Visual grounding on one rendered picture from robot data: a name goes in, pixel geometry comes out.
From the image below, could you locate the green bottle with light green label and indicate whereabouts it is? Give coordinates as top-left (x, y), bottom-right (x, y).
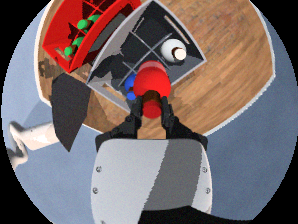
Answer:
top-left (64, 36), bottom-right (85, 56)

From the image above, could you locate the red bottle with pink label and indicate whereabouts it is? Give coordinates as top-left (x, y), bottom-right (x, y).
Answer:
top-left (133, 60), bottom-right (171, 119)

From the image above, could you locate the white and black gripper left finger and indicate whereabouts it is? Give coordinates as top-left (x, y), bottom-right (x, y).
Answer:
top-left (95, 95), bottom-right (143, 153)

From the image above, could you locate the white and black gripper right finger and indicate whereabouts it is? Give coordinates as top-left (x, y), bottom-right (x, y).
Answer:
top-left (161, 96), bottom-right (208, 152)

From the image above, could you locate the red crate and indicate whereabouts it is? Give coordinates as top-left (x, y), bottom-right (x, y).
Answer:
top-left (42, 0), bottom-right (141, 74)

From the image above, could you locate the grey plastic crate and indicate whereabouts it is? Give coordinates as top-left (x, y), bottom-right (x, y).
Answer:
top-left (85, 0), bottom-right (207, 113)

